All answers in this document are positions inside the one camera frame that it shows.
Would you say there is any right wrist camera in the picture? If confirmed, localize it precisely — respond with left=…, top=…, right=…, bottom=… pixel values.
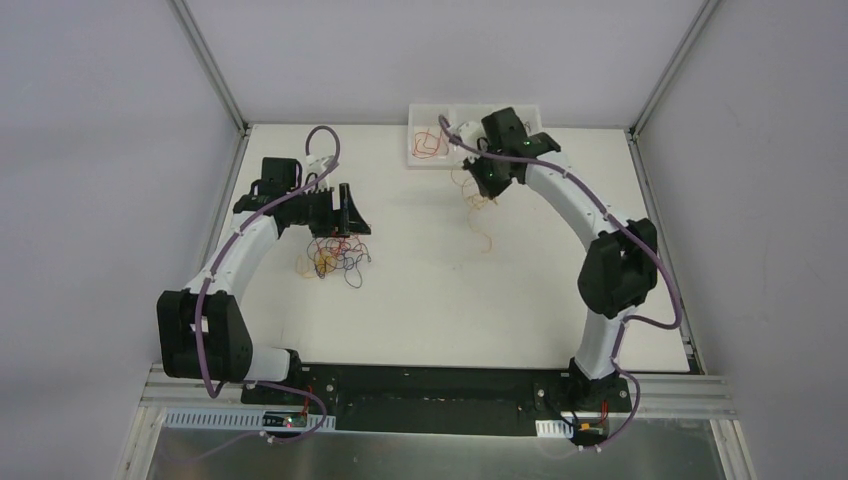
left=457, top=121, right=485, bottom=144

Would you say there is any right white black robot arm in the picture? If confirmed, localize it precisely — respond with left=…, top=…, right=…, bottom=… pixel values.
left=444, top=107, right=658, bottom=410

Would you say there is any coloured wire bundle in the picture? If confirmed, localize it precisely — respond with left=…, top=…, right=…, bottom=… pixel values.
left=295, top=235, right=372, bottom=290

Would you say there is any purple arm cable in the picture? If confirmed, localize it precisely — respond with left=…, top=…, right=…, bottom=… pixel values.
left=438, top=115, right=684, bottom=452
left=193, top=125, right=343, bottom=444

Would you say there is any aluminium frame rail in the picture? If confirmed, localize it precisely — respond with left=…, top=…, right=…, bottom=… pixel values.
left=139, top=364, right=738, bottom=420

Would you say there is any right white slotted cable duct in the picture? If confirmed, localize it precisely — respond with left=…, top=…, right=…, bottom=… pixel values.
left=535, top=419, right=574, bottom=439

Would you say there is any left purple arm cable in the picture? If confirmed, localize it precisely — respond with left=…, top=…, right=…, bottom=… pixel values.
left=193, top=125, right=343, bottom=444

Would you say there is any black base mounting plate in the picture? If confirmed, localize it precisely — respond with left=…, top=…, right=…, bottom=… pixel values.
left=240, top=363, right=633, bottom=437

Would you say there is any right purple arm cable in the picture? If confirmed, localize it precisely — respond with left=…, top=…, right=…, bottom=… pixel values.
left=438, top=115, right=684, bottom=452

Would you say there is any red orange wire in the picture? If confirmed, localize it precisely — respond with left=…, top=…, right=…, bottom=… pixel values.
left=411, top=128, right=444, bottom=160

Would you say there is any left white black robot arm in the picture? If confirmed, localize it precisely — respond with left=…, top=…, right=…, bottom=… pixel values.
left=156, top=155, right=371, bottom=405

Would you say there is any white slotted cable duct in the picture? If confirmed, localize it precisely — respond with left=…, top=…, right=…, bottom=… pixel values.
left=162, top=408, right=336, bottom=433
left=535, top=419, right=574, bottom=439

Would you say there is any yellow wire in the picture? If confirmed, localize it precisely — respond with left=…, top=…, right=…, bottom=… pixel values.
left=451, top=165, right=499, bottom=254

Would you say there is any left white slotted cable duct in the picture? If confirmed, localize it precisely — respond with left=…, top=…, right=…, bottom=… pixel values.
left=162, top=408, right=336, bottom=433

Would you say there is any white three-compartment tray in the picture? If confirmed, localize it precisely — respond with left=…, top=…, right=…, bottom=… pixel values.
left=406, top=103, right=542, bottom=170

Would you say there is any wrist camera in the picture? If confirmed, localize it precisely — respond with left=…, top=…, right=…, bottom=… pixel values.
left=305, top=154, right=334, bottom=176
left=457, top=121, right=485, bottom=144

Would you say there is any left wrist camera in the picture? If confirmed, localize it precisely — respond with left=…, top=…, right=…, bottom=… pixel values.
left=305, top=154, right=334, bottom=176

